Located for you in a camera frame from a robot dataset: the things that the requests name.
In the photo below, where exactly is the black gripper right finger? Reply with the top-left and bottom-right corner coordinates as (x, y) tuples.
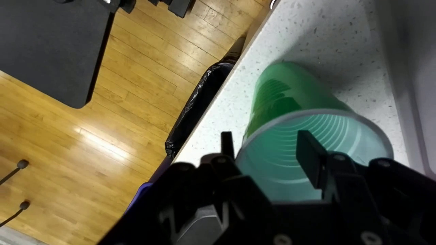
(296, 130), (389, 227)

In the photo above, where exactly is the black trash bag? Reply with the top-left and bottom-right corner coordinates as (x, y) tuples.
(165, 58), (236, 156)

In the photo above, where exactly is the green plastic cup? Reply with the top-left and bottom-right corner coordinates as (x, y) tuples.
(236, 61), (394, 202)

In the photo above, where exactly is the black floor mat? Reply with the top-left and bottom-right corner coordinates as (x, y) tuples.
(0, 0), (115, 108)

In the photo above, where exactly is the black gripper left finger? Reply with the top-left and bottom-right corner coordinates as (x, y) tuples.
(201, 130), (273, 217)

